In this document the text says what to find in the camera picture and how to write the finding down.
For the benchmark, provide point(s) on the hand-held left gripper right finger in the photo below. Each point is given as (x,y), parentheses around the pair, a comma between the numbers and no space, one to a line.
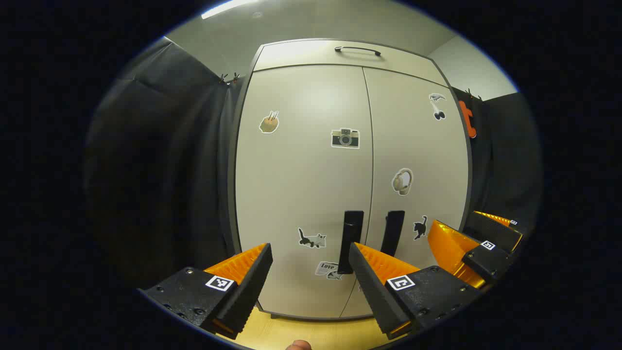
(369,287)

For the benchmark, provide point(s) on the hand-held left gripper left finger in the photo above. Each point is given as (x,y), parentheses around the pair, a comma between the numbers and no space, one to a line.
(252,287)

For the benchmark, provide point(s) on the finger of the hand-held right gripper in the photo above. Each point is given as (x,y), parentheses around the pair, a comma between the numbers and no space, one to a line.
(488,260)
(495,231)

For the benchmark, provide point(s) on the white cabinet door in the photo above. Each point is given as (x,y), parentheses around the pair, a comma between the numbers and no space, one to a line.
(418,146)
(296,194)

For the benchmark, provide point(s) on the white double-door shoe cabinet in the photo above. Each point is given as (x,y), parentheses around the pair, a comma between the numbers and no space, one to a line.
(311,194)

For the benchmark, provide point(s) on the white cabinet top flap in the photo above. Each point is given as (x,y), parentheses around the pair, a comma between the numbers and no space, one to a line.
(301,53)

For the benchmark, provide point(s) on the black backdrop cloth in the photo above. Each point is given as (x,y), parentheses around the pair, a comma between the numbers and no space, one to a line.
(160,170)
(510,160)

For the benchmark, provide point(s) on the small black cloth clips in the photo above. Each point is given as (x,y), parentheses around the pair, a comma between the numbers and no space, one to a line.
(474,94)
(229,78)

